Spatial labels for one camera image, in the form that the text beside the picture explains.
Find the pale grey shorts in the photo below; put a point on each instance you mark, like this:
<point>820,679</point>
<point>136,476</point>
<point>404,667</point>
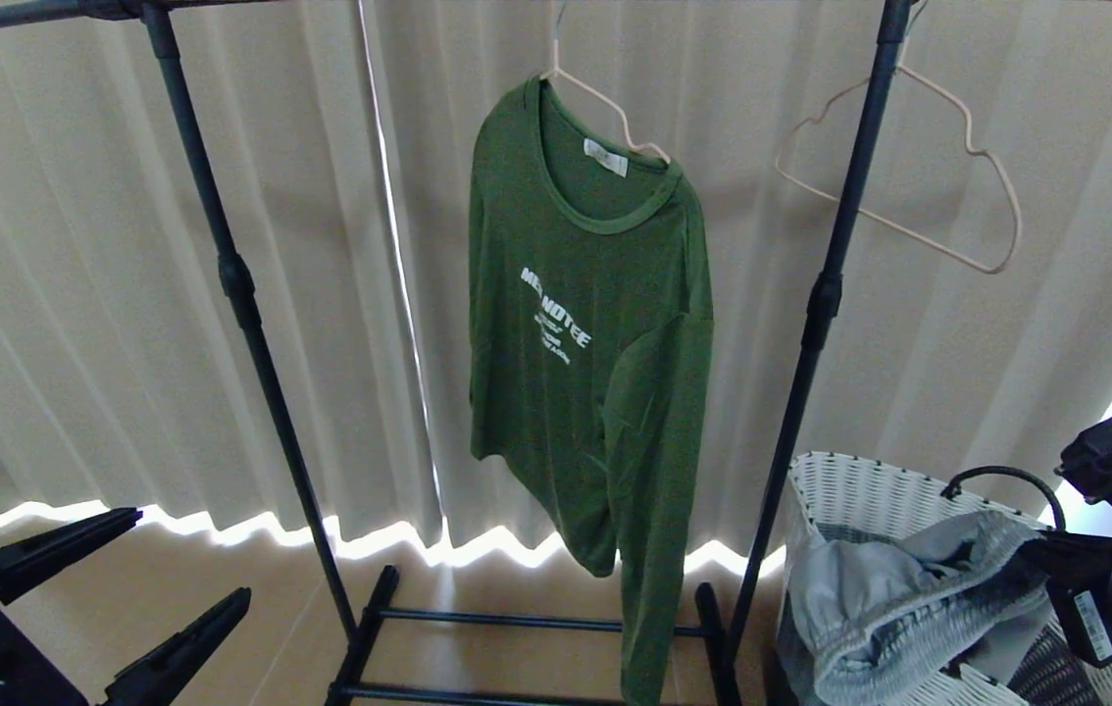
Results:
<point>870,598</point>

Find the pink clothes hanger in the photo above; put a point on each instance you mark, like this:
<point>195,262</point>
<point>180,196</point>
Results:
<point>583,88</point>
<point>909,233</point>

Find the green long-sleeved shirt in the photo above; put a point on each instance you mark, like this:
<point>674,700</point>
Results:
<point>595,392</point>

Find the white laundry basket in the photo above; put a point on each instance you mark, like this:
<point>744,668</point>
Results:
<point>860,490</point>

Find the black clothes rack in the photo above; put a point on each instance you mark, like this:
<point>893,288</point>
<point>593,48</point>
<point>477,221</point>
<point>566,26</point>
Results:
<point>242,284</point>

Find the beige curtain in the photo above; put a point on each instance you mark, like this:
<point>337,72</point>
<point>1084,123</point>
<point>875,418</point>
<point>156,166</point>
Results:
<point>75,294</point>

